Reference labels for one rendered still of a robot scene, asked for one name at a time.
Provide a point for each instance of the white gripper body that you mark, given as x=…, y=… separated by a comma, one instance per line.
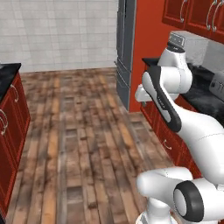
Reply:
x=142, y=95

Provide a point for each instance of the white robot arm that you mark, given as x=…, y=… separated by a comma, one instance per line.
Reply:
x=201, y=137

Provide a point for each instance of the silver toaster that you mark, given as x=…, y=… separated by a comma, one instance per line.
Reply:
x=218, y=86

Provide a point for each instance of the red base cabinets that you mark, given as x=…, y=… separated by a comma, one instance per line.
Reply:
x=170, y=134

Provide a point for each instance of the grey fridge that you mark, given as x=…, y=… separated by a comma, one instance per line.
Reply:
x=124, y=43

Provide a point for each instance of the red tall cabinet panel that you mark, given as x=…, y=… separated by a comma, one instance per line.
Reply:
x=148, y=32

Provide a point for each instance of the grey microwave oven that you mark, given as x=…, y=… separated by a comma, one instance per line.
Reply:
x=194, y=43

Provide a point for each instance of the red upper cupboard door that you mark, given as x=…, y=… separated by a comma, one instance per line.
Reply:
x=198, y=16
x=220, y=32
x=172, y=11

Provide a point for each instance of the red base cabinet run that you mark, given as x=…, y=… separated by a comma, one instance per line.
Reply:
x=13, y=128

